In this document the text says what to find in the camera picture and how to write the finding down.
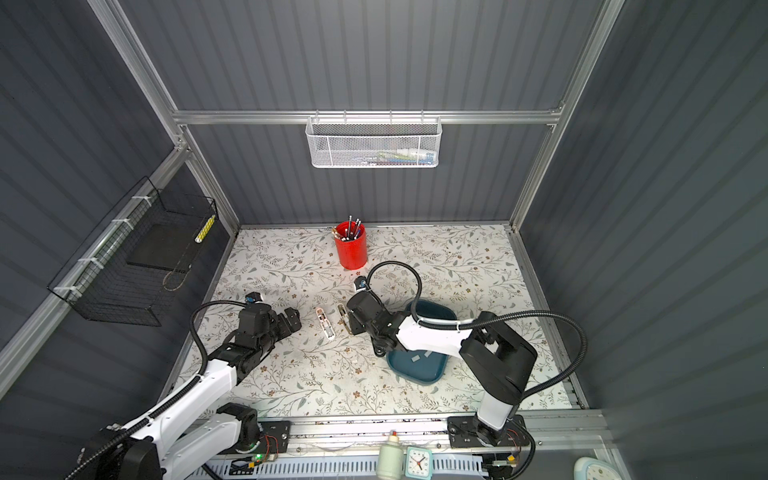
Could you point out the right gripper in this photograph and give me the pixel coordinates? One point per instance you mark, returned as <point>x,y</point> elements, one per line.
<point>354,322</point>

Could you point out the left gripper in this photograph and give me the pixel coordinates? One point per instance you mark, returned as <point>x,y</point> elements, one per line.
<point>284,329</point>

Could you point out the pink eraser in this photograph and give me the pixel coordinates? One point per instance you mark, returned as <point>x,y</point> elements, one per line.
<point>325,324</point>

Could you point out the teal plastic tray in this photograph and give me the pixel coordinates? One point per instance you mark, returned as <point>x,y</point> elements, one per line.
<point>422,367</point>

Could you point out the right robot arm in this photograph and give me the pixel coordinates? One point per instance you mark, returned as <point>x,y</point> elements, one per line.
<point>500,359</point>

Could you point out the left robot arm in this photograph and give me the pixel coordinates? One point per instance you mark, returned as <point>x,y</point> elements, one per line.
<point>164,442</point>

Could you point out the red pencil cup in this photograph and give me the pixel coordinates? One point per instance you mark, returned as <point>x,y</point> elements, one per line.
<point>351,243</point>

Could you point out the yellow marker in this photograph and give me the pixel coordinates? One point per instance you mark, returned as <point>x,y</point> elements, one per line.
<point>205,229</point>

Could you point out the black notebook in basket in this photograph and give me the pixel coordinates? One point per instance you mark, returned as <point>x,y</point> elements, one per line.
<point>169,248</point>

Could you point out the white glue bottle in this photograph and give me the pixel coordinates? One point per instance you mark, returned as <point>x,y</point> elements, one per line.
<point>390,462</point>

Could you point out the small teal clock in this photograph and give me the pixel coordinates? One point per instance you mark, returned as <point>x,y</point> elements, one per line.
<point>418,463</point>

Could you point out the pale round object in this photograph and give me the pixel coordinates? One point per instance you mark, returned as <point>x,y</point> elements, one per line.
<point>588,468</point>

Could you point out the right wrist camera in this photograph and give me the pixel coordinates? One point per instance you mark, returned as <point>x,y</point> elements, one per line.
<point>361,284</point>

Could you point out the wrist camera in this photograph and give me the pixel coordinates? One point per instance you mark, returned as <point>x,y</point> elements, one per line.
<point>253,298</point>
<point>361,284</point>

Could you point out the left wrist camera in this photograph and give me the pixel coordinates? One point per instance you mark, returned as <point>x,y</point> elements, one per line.
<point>253,298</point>

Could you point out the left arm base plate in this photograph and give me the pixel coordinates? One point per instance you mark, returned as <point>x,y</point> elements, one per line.
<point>269,437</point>

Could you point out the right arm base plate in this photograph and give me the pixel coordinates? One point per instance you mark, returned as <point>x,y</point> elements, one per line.
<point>470,432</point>

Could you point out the black wire basket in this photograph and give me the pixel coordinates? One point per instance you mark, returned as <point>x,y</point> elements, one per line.
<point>132,271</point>

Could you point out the white wire mesh basket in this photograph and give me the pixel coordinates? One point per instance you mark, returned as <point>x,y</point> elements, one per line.
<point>350,145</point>

